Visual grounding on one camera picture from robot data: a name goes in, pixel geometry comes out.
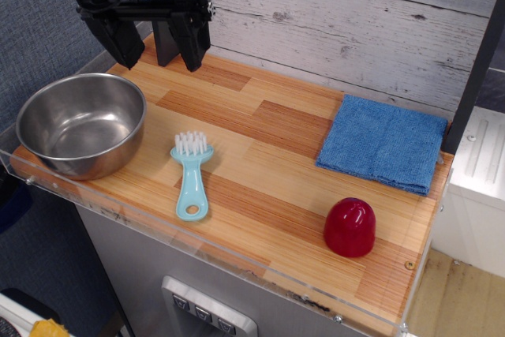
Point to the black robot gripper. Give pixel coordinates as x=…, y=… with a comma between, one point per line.
x=188, y=24

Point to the stainless steel pot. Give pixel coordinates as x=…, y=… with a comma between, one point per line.
x=84, y=127

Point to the light blue scrub brush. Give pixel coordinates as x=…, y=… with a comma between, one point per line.
x=191, y=150

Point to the blue folded cloth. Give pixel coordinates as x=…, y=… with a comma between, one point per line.
x=384, y=143

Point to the grey cabinet with control panel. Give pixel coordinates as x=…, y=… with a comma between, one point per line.
x=165, y=291

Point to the clear acrylic table guard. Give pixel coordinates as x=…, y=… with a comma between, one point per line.
x=268, y=201

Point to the red plastic cup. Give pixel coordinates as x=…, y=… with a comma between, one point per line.
x=350, y=228

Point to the yellow object at bottom left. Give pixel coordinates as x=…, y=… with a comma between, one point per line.
x=48, y=328

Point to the white side cabinet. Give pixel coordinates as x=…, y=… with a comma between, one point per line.
x=470, y=226

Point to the black left frame post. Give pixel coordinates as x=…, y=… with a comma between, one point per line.
x=165, y=45

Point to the black frame post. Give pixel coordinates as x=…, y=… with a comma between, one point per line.
x=476, y=78
x=165, y=45

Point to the black right frame post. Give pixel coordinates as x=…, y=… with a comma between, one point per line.
x=476, y=78

